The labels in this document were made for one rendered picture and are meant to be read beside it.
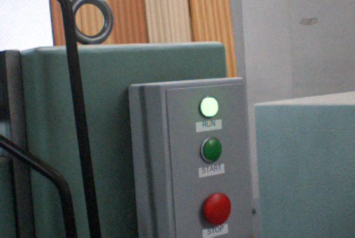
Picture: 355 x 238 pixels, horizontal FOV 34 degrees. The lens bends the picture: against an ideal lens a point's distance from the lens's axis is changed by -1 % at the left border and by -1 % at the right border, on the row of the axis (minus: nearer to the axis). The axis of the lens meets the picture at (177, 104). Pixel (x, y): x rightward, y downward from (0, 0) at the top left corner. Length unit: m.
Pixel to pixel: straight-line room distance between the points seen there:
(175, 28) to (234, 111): 1.84
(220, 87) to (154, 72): 0.07
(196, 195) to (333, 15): 2.44
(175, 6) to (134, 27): 0.25
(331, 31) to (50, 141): 2.48
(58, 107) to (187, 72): 0.15
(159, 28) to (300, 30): 0.97
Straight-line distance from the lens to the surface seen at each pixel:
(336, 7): 2.92
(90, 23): 2.10
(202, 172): 0.54
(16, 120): 0.56
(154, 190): 0.54
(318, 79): 2.98
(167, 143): 0.52
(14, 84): 0.56
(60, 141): 0.53
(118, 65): 0.56
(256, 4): 2.91
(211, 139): 0.54
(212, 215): 0.54
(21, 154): 0.54
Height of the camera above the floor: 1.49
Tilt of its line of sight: 3 degrees down
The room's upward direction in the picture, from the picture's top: 4 degrees counter-clockwise
